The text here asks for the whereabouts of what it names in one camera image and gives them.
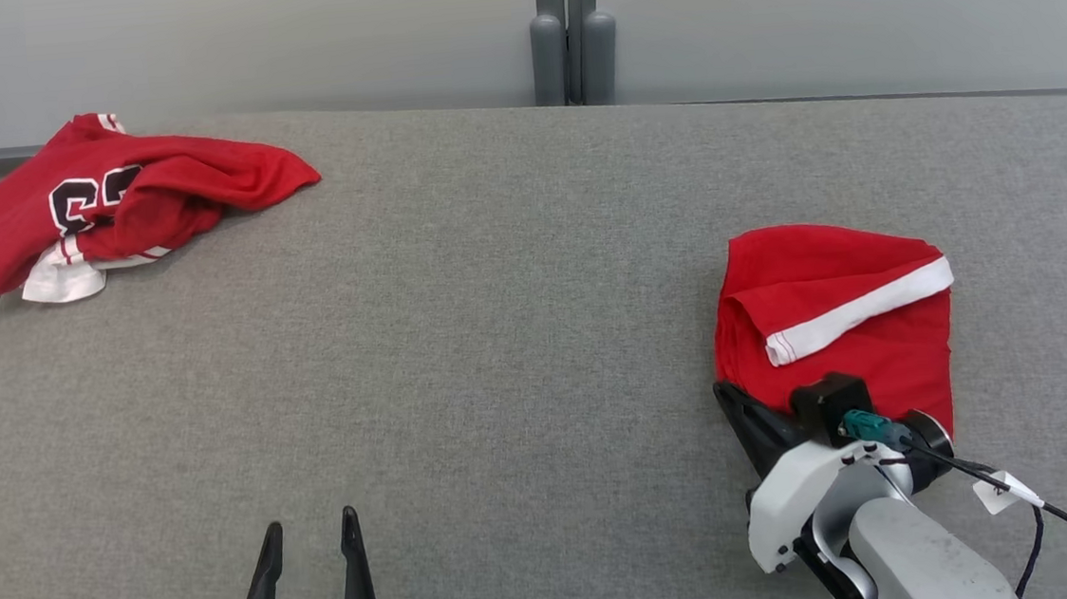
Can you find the red shorts with white trim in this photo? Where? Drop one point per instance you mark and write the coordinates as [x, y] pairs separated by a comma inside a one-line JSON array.
[[825, 257]]

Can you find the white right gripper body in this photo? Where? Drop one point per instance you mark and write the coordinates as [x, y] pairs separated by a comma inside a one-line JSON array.
[[797, 498]]

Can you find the teal right camera connector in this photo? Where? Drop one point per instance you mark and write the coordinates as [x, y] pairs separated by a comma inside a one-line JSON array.
[[872, 427]]

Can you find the red Bulls basketball jersey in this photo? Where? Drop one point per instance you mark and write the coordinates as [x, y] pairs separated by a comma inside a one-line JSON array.
[[190, 174]]

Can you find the grey fabric sofa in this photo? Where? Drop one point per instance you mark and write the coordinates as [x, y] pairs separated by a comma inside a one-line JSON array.
[[461, 343]]

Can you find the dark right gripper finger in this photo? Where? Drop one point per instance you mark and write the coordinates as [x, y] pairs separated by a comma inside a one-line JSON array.
[[763, 434]]

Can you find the grey partition post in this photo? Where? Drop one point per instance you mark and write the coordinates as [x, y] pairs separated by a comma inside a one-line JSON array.
[[595, 47], [547, 41]]

